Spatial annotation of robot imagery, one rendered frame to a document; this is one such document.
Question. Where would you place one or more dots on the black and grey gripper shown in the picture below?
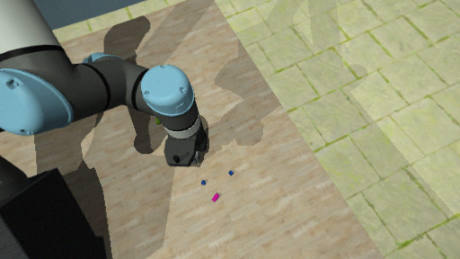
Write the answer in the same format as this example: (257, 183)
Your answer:
(182, 146)

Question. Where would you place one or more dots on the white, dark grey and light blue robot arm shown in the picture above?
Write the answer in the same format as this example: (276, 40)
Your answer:
(41, 90)

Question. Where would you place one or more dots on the magenta rectangular block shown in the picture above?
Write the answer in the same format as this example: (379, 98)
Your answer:
(215, 197)

